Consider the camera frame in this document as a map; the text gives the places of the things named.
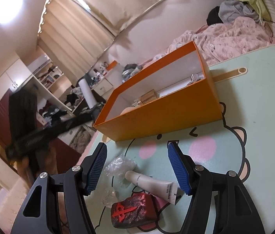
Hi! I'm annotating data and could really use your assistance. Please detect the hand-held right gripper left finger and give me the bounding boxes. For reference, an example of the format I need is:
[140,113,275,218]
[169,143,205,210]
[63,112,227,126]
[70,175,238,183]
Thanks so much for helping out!
[10,142,108,234]

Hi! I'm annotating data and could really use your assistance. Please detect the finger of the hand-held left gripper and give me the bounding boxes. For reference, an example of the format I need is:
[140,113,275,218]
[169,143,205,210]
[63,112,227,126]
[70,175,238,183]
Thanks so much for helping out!
[53,113,95,140]

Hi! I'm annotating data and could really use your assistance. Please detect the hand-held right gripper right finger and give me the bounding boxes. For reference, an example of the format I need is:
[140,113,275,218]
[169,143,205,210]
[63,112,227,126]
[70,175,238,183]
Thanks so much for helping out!
[167,141,266,234]

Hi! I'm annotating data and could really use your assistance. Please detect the white cream tube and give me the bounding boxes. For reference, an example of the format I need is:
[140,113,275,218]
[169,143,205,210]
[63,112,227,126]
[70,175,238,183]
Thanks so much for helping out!
[125,170,184,205]

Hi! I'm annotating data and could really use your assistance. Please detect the clear pink jelly item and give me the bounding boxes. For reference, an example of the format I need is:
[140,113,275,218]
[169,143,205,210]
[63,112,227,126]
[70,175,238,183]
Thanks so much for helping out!
[102,188,118,207]

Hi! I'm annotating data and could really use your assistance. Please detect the orange cardboard box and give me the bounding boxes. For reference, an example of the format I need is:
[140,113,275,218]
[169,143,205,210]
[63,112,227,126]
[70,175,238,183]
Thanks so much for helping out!
[92,40,223,142]

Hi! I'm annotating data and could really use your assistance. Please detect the beige plush pouch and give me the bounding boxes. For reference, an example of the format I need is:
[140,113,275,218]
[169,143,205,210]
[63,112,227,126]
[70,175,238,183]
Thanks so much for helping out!
[120,106,137,116]

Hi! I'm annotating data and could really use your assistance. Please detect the dark red rock-like pouch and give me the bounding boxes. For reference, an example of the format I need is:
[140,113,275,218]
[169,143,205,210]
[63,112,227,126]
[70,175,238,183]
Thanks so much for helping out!
[111,192,158,229]

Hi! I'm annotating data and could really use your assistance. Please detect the amber perfume bottle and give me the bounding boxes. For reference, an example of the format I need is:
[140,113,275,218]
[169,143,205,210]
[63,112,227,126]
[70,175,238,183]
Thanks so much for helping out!
[134,90,159,106]

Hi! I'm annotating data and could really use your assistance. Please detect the shiny silver bottle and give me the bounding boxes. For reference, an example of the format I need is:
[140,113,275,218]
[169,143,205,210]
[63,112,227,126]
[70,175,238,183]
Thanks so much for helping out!
[187,73,205,84]

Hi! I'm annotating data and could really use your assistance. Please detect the person's left hand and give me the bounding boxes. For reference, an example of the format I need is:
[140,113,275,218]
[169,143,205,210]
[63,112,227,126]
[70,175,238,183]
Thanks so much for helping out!
[17,155,33,184]

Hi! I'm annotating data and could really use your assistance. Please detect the crumpled clothes on floor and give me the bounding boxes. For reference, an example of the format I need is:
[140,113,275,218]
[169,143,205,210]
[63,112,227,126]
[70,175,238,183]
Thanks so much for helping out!
[71,125,96,152]

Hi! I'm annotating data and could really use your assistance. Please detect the clear plastic wrap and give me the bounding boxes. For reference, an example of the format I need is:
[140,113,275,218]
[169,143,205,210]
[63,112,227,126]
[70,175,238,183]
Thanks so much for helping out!
[103,155,138,178]

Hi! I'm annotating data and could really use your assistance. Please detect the clothes pile on shelf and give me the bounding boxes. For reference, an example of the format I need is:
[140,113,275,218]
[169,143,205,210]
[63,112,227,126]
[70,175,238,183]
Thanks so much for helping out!
[38,97,68,125]

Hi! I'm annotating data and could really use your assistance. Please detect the black and white clothes pile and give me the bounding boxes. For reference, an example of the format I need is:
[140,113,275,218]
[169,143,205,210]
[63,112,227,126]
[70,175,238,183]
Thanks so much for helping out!
[64,88,84,105]

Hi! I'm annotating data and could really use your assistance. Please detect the white paper roll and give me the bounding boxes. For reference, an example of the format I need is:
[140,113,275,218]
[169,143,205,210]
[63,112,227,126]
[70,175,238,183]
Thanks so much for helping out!
[78,79,96,109]

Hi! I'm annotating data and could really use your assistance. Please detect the white open shelf unit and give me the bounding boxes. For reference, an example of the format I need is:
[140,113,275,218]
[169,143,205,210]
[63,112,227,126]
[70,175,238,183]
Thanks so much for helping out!
[30,66,77,117]

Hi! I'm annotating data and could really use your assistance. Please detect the white nightstand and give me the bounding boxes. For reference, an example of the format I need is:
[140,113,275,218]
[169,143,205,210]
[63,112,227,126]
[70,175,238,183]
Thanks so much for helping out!
[91,75,115,94]

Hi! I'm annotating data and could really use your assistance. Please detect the white air conditioner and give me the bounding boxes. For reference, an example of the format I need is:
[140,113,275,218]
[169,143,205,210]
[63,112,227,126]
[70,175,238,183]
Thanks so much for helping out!
[27,55,51,75]

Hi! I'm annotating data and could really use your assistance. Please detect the grey striped cloth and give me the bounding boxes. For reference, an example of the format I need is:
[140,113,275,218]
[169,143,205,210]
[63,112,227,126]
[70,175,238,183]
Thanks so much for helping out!
[122,63,141,78]

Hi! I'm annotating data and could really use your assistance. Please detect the mint green folding table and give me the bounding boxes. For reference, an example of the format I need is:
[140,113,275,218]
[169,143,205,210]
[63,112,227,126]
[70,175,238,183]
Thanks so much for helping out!
[137,24,275,69]

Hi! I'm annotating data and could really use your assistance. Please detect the beige curtains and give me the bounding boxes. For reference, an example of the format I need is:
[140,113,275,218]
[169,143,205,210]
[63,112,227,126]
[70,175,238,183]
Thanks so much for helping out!
[39,0,184,61]

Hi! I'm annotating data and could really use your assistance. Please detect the pink floral blanket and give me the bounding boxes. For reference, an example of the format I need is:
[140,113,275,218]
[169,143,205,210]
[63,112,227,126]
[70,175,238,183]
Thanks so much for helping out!
[152,17,274,66]

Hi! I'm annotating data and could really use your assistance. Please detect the black garment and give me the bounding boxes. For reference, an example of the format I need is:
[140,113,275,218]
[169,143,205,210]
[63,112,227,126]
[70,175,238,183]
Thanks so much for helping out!
[206,6,223,26]

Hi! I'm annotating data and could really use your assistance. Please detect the grey garment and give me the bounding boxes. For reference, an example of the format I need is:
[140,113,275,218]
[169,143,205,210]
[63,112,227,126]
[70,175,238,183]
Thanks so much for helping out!
[219,0,260,25]

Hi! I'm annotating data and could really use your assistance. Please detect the white wall cabinet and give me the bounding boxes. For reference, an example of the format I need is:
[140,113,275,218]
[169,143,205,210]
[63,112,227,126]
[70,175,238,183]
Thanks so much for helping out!
[0,51,34,117]

